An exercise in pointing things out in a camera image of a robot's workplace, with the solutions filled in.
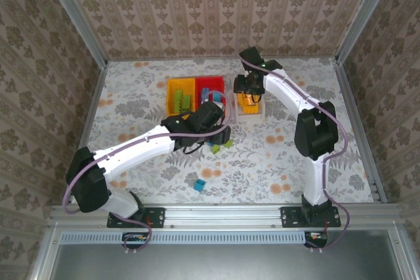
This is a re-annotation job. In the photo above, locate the long green lego brick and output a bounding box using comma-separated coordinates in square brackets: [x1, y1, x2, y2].
[173, 89, 184, 113]

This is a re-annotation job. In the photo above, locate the orange lego plate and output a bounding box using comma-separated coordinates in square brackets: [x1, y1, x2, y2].
[241, 94, 260, 115]

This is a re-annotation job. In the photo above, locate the white plastic bin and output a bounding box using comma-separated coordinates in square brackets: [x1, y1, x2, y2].
[232, 78, 266, 121]

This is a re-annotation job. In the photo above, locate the red plastic bin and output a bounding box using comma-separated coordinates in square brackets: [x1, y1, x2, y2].
[194, 76, 228, 112]

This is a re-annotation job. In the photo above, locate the yellow plastic bin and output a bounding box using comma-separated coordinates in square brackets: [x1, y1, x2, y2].
[165, 77, 198, 118]

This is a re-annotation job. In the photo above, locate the floral tablecloth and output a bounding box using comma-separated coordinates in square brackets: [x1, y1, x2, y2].
[70, 58, 375, 205]

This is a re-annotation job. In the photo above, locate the small connector board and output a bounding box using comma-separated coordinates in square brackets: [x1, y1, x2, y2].
[304, 231, 329, 249]
[121, 232, 149, 250]

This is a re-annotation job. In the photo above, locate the grey metal panel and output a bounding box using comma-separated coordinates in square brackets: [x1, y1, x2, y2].
[49, 243, 404, 280]

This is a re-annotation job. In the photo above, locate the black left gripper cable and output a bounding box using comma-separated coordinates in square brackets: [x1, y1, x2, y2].
[182, 144, 206, 155]

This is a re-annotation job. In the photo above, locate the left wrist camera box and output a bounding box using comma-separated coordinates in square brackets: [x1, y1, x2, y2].
[196, 100, 226, 127]

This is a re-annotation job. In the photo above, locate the thin aluminium rail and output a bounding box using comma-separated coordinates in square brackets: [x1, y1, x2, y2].
[105, 54, 339, 62]

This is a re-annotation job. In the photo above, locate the wide aluminium mounting rail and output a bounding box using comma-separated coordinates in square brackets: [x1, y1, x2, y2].
[49, 203, 420, 232]

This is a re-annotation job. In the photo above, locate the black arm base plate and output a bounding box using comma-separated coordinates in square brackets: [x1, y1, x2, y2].
[280, 207, 341, 229]
[107, 207, 165, 229]

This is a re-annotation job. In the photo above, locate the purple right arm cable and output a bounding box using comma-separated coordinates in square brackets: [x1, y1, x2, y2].
[238, 56, 350, 253]

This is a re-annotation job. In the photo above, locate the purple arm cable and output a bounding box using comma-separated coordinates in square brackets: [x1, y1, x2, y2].
[238, 56, 350, 253]
[61, 90, 236, 254]

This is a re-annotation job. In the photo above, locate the aluminium side rail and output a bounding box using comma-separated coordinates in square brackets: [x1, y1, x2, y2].
[62, 62, 108, 205]
[331, 58, 389, 204]

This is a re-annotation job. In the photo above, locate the slotted grey cable duct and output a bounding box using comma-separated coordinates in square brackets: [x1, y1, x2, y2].
[60, 231, 306, 245]

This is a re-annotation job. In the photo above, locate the aluminium frame post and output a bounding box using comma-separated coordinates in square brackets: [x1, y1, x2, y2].
[38, 0, 108, 66]
[335, 0, 400, 64]

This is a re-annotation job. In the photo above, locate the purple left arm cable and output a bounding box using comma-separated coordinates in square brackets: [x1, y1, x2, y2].
[61, 90, 236, 254]

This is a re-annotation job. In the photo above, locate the aluminium frame bar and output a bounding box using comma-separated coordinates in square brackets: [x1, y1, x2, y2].
[388, 227, 420, 280]
[28, 227, 63, 280]

